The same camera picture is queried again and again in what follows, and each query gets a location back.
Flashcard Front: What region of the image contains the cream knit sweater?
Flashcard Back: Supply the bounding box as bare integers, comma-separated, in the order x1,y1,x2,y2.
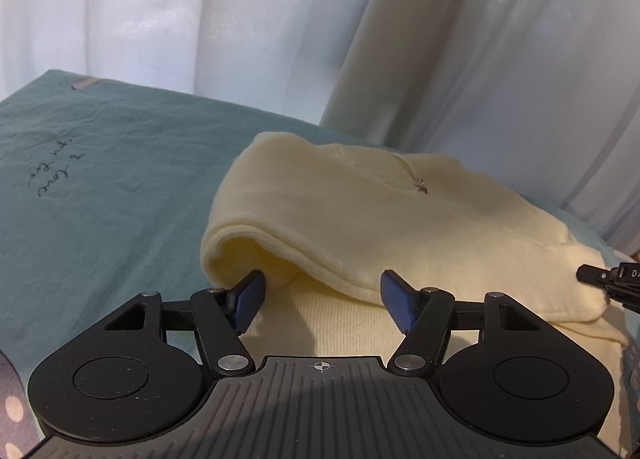
200,130,632,457

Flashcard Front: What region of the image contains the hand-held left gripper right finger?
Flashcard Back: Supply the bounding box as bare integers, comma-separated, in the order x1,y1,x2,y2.
380,269,551,377

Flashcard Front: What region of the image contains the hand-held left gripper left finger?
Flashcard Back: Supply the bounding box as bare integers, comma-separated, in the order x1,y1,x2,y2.
102,270,266,376

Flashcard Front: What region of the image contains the teal printed bed sheet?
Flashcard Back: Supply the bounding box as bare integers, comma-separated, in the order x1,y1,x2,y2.
0,69,640,459

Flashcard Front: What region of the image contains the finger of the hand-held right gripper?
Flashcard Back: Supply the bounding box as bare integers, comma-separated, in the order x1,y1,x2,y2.
576,264,621,291

